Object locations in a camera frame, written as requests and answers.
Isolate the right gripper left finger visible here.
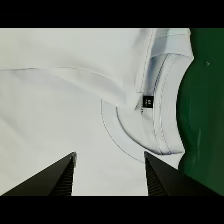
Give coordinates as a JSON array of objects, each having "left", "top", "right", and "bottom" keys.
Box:
[{"left": 0, "top": 151, "right": 78, "bottom": 197}]

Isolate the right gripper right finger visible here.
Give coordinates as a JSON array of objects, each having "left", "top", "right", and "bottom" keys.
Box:
[{"left": 143, "top": 151, "right": 224, "bottom": 197}]

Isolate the white T-shirt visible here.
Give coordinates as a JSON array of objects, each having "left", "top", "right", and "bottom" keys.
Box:
[{"left": 0, "top": 28, "right": 195, "bottom": 197}]

